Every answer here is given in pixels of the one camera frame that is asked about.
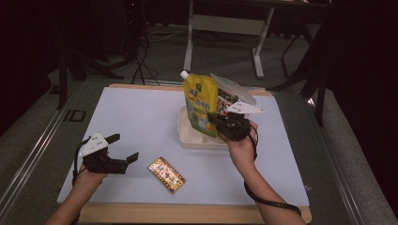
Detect black floor stand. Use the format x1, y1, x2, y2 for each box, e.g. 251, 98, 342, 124
46, 27, 126, 111

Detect yellow and red box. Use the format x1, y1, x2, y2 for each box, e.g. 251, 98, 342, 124
147, 156, 187, 195

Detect person's left hand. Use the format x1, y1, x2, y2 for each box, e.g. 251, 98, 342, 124
74, 164, 108, 189

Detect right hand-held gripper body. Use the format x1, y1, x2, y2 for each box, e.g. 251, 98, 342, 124
215, 100, 266, 143

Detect black chair frame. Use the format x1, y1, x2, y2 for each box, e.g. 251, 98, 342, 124
266, 31, 331, 128

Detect metal floor rail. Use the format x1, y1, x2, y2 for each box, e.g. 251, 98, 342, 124
0, 80, 83, 215
307, 97, 398, 225

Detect white table mat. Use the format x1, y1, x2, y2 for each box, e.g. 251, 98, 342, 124
56, 86, 311, 207

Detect yellow spout pouch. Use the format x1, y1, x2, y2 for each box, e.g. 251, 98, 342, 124
179, 69, 220, 139

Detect clear packet of dried seaweed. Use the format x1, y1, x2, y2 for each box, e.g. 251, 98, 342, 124
209, 72, 258, 117

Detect white metal desk frame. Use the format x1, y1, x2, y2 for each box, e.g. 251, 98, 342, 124
182, 0, 329, 80

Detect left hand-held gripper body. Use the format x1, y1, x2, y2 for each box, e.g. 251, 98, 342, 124
78, 132, 130, 175

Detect person's right hand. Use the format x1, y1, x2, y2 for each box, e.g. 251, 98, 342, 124
218, 121, 260, 168

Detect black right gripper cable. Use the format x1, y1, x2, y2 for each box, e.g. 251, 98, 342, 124
243, 124, 303, 218

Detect cream plastic basket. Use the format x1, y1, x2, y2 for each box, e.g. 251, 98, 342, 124
176, 105, 252, 151

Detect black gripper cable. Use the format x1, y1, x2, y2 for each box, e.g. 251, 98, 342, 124
71, 136, 92, 186
243, 124, 303, 218

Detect floor cables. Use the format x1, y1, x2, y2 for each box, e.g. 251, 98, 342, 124
130, 22, 189, 86

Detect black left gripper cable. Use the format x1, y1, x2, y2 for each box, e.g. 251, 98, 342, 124
71, 136, 92, 186

